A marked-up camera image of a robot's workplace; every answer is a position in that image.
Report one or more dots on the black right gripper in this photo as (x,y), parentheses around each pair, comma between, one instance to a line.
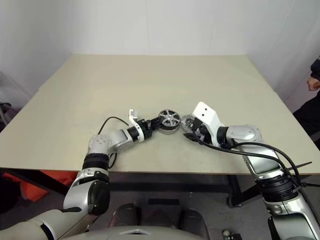
(201,131)

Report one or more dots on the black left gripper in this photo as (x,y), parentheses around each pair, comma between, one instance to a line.
(147,129)

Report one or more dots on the grey toothed gear plate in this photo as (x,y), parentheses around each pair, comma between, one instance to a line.
(186,122)

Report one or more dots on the silver spoked rotor wheel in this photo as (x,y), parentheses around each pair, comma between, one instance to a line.
(169,118)

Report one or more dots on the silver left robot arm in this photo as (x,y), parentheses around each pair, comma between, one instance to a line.
(117,140)

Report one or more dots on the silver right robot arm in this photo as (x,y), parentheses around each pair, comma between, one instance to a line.
(245,135)

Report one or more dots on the person's bare hand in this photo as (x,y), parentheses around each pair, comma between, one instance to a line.
(314,83)

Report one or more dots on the black table caster wheel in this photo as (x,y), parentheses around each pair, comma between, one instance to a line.
(232,202)

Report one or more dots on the dark rounded shape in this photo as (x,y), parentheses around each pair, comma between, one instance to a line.
(127,215)
(193,218)

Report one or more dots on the small green black device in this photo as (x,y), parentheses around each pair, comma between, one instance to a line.
(232,235)

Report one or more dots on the black zip tie tail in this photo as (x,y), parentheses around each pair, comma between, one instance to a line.
(303,165)
(310,185)

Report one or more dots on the person in dark clothes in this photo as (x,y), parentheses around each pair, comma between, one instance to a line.
(310,117)

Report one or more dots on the grey robot torso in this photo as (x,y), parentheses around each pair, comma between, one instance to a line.
(100,233)

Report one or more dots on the orange object under table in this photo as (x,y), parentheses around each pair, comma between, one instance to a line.
(30,190)

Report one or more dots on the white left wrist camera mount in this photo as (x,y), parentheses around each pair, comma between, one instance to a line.
(133,122)

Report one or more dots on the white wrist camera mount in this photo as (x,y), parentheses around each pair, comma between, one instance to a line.
(133,122)
(205,111)

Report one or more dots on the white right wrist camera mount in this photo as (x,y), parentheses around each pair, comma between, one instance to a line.
(205,111)

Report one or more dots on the black metal table frame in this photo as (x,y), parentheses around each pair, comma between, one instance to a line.
(175,182)

